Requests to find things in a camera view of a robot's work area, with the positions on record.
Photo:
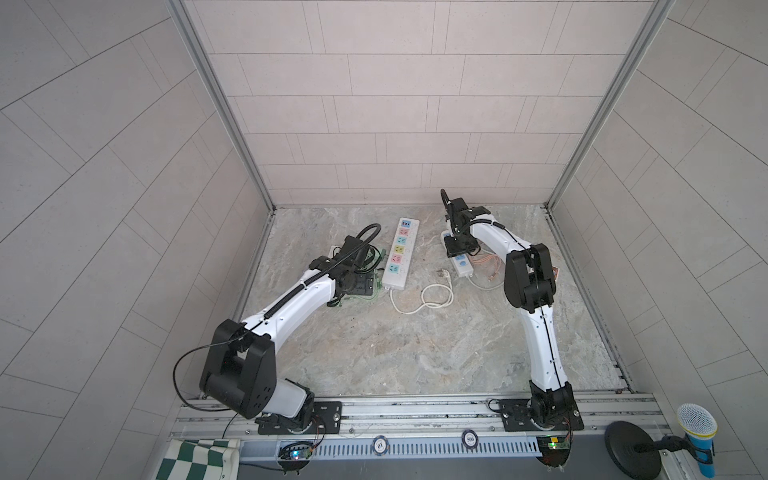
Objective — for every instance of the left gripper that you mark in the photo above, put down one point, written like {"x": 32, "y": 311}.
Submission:
{"x": 363, "y": 287}

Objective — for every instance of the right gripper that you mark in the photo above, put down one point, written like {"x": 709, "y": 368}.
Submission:
{"x": 452, "y": 249}

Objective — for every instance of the short blue power strip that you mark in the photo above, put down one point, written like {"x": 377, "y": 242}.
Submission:
{"x": 463, "y": 264}

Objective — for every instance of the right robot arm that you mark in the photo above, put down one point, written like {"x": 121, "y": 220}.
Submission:
{"x": 529, "y": 285}

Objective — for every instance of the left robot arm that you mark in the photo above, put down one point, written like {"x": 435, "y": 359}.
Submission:
{"x": 240, "y": 369}

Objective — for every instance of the long multicolour power strip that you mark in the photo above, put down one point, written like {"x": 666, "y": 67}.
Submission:
{"x": 400, "y": 255}

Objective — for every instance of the green checkered cloth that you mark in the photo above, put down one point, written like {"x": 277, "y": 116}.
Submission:
{"x": 217, "y": 459}

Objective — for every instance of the black round microphone stand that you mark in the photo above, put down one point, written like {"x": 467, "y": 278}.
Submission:
{"x": 635, "y": 453}

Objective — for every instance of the blue toy microphone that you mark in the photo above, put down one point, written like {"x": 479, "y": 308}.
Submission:
{"x": 700, "y": 428}

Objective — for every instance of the aluminium mounting rail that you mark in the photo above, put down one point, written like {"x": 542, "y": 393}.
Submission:
{"x": 394, "y": 416}

